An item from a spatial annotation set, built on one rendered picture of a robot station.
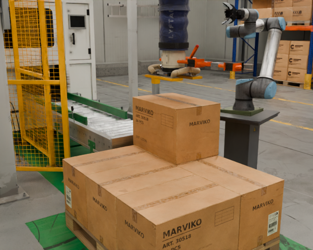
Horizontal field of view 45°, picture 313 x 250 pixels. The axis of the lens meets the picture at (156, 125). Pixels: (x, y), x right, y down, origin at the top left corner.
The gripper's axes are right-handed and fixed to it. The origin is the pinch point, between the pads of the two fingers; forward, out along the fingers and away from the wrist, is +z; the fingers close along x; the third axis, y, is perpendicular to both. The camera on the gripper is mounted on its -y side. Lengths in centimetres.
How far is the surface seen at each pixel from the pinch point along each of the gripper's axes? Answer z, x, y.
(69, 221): 103, -151, 49
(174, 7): 29.1, 4.3, 18.4
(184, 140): 37, -86, -3
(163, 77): 37, -45, 21
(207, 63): 25.2, -33.1, -12.2
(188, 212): 83, -103, -63
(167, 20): 32.0, -4.7, 23.1
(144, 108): 42, -70, 38
